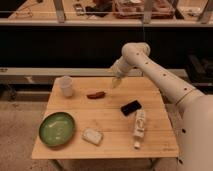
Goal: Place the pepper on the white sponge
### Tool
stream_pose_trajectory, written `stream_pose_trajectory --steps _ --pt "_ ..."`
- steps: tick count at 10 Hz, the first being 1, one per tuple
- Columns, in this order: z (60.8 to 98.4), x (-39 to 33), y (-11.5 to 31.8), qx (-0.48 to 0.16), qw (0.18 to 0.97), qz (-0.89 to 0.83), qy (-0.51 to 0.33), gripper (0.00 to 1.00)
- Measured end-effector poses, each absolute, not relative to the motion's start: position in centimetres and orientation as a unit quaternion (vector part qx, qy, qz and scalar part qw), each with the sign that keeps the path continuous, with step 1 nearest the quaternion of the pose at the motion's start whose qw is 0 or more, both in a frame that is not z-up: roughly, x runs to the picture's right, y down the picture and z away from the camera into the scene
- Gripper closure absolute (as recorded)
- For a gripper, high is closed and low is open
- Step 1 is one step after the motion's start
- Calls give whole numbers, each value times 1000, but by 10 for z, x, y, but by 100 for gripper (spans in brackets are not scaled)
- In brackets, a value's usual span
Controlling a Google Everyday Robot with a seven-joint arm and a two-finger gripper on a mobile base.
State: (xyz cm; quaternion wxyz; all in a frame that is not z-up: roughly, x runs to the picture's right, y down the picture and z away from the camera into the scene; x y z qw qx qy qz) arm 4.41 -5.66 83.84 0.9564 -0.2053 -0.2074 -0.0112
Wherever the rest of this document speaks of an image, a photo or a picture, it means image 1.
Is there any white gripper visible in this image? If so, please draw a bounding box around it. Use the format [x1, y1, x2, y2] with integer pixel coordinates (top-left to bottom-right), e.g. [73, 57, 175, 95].
[110, 57, 131, 89]

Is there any red chili pepper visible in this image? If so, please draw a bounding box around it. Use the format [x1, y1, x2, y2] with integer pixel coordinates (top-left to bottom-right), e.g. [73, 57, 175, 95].
[87, 91, 106, 99]

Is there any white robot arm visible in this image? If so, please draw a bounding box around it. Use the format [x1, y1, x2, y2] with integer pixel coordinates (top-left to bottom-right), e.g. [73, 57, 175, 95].
[110, 43, 213, 171]

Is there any white sponge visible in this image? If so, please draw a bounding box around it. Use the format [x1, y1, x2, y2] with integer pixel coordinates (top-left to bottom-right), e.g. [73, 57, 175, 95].
[82, 128, 103, 145]

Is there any black smartphone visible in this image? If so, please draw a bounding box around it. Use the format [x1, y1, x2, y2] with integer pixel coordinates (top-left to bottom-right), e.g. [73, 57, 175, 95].
[121, 100, 142, 116]

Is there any wooden table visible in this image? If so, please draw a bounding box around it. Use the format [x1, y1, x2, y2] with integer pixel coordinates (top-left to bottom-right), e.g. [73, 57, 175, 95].
[32, 77, 179, 159]

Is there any white plastic cup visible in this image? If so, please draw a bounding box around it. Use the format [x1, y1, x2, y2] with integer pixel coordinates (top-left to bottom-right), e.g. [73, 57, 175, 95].
[59, 76, 73, 97]

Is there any white tube bottle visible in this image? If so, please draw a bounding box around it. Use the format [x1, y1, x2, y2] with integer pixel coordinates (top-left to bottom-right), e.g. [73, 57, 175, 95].
[133, 109, 146, 149]

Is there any clear tray with food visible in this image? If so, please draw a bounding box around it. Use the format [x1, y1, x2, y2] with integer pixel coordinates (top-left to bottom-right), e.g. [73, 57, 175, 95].
[113, 0, 175, 19]

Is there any black cloth on shelf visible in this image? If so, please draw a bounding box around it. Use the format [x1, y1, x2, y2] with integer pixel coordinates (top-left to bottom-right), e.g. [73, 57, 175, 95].
[85, 3, 112, 17]

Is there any green bowl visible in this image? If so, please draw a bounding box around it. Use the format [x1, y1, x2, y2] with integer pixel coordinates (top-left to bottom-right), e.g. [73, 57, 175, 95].
[39, 112, 76, 147]

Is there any black remote control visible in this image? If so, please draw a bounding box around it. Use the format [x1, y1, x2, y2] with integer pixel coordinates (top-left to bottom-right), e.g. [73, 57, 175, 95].
[73, 3, 85, 16]

